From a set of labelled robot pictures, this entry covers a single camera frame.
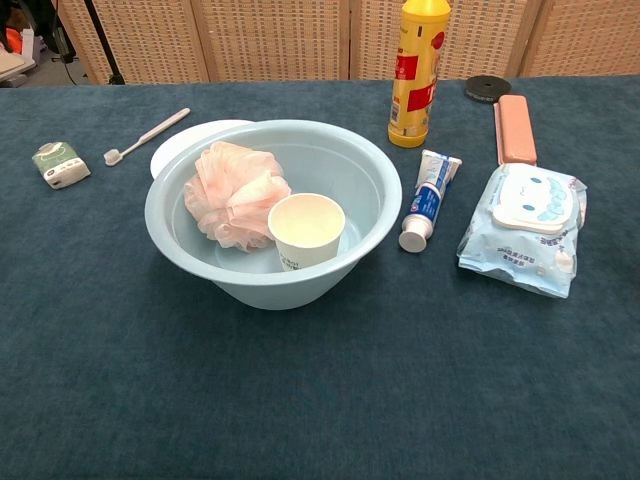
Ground yellow detergent bottle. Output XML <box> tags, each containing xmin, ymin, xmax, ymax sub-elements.
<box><xmin>387</xmin><ymin>0</ymin><xmax>453</xmax><ymax>149</ymax></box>

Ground black round disc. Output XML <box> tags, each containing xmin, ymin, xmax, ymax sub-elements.
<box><xmin>464</xmin><ymin>74</ymin><xmax>512</xmax><ymax>104</ymax></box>

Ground white paper cup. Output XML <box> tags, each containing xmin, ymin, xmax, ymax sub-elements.
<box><xmin>267</xmin><ymin>192</ymin><xmax>347</xmax><ymax>274</ymax></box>

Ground pink toothbrush case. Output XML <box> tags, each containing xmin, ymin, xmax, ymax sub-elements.
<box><xmin>493</xmin><ymin>94</ymin><xmax>539</xmax><ymax>168</ymax></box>

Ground light blue plastic basin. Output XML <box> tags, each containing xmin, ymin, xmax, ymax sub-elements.
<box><xmin>144</xmin><ymin>118</ymin><xmax>404</xmax><ymax>312</ymax></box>

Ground white round plate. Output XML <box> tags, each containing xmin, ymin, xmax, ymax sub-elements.
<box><xmin>149</xmin><ymin>119</ymin><xmax>256</xmax><ymax>179</ymax></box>

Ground dark blue table cloth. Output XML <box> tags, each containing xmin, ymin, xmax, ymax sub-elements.
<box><xmin>0</xmin><ymin>74</ymin><xmax>640</xmax><ymax>480</ymax></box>

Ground pink bath loofah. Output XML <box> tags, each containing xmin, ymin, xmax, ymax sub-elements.
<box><xmin>182</xmin><ymin>140</ymin><xmax>293</xmax><ymax>254</ymax></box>

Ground small green white pack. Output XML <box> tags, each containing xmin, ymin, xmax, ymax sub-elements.
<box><xmin>32</xmin><ymin>141</ymin><xmax>93</xmax><ymax>191</ymax></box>

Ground black tripod stand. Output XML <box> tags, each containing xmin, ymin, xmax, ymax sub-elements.
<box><xmin>82</xmin><ymin>0</ymin><xmax>126</xmax><ymax>85</ymax></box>

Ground white toothbrush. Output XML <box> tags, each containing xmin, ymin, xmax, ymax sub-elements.
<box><xmin>103</xmin><ymin>107</ymin><xmax>192</xmax><ymax>167</ymax></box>

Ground light blue wet wipes pack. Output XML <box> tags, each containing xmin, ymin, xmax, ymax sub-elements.
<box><xmin>455</xmin><ymin>163</ymin><xmax>589</xmax><ymax>300</ymax></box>

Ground blue white toothpaste tube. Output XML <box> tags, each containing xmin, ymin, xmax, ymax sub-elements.
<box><xmin>398</xmin><ymin>149</ymin><xmax>464</xmax><ymax>254</ymax></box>

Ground wicker folding screen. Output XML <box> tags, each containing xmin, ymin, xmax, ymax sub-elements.
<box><xmin>54</xmin><ymin>0</ymin><xmax>640</xmax><ymax>85</ymax></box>

